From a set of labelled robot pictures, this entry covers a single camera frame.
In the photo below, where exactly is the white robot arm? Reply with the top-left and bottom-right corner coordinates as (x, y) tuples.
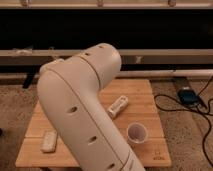
(37, 43), (145, 171)

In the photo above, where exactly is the white sponge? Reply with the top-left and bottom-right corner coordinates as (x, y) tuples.
(41, 131), (58, 153)

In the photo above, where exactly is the wooden board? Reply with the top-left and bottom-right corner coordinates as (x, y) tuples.
(15, 79), (171, 168)

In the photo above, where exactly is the black cable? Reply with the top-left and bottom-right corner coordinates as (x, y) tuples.
(153, 75), (213, 168)

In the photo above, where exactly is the blue power adapter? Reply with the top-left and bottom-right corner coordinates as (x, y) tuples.
(178, 89), (199, 105)

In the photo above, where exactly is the white rectangular block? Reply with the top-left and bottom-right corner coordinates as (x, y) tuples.
(107, 95), (129, 118)

